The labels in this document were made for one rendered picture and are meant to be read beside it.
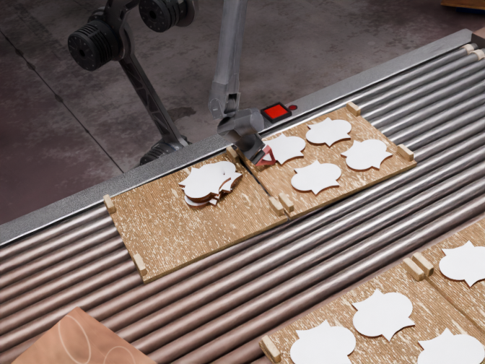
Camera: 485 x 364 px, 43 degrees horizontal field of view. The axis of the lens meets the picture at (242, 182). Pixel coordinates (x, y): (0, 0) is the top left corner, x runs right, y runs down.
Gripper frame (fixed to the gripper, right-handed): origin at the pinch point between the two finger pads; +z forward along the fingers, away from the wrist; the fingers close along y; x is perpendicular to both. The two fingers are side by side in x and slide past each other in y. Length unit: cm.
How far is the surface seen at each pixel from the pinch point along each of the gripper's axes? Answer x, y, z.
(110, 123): 72, 190, 69
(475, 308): -11, -73, 8
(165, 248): 32.2, -18.4, -23.2
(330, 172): -9.2, -17.6, 6.4
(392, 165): -22.0, -23.4, 17.4
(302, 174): -3.5, -13.6, 2.2
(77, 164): 94, 162, 51
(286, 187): 1.8, -14.9, -0.3
